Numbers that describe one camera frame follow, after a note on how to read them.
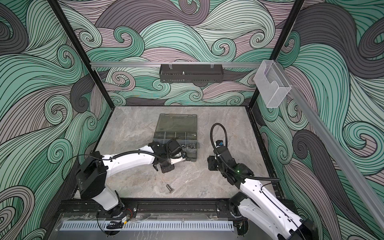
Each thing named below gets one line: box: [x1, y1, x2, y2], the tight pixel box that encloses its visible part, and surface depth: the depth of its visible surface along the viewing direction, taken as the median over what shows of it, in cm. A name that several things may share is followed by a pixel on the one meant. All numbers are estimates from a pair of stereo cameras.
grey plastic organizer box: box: [153, 113, 198, 162], surface depth 109 cm
